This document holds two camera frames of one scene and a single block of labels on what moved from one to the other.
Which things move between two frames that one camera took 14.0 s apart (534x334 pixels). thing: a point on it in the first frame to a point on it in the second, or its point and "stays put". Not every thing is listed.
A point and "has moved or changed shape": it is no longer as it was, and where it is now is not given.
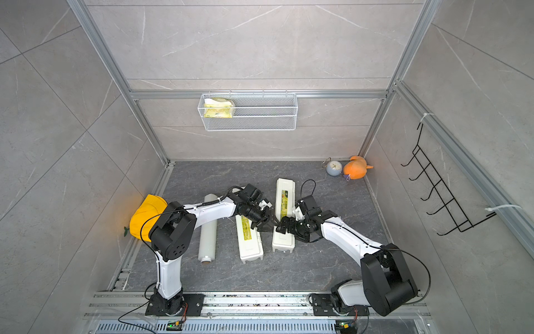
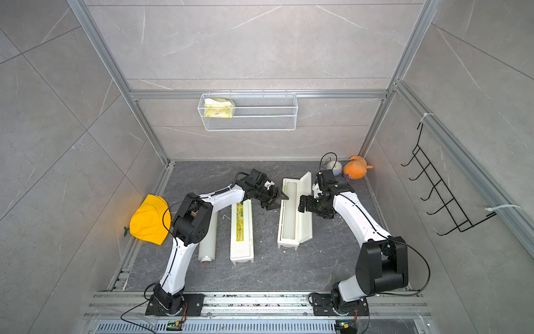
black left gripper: [266, 221] to [274, 197]
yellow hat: [144, 217] stays put
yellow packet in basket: [217, 107] stays put
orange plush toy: [357, 168] stays put
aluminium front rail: [111, 304] stays put
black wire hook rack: [451, 208] stays put
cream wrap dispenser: [285, 207] has moved or changed shape
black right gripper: [284, 227] to [309, 207]
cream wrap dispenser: [249, 241] has moved or changed shape
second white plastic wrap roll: [207, 244] stays put
